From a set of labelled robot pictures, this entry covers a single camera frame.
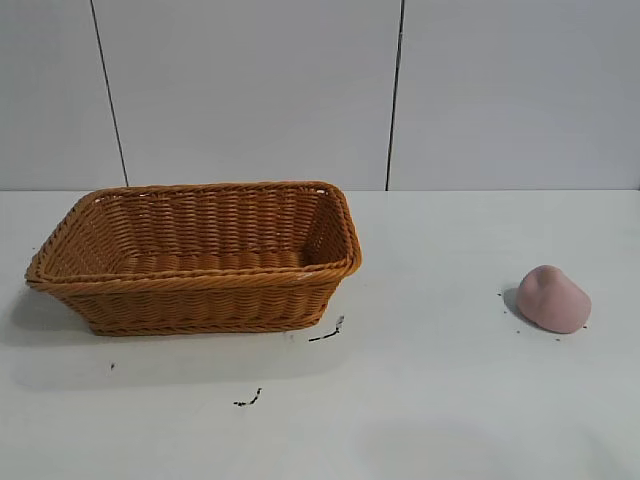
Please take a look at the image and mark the pink peach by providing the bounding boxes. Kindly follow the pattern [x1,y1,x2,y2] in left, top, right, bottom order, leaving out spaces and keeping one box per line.
[516,264,593,335]

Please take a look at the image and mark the brown woven wicker basket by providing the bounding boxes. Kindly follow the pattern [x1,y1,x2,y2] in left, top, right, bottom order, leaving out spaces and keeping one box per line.
[24,180,365,337]

